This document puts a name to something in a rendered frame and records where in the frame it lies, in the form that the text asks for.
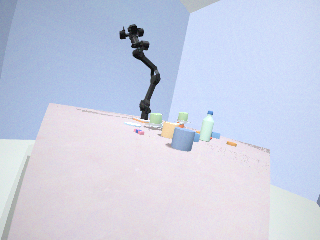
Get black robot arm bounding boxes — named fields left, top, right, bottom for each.
left=128, top=24, right=161, bottom=121

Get blue cylinder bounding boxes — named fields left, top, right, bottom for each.
left=171, top=127, right=196, bottom=152

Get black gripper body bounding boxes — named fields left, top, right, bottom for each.
left=119, top=28, right=144, bottom=43

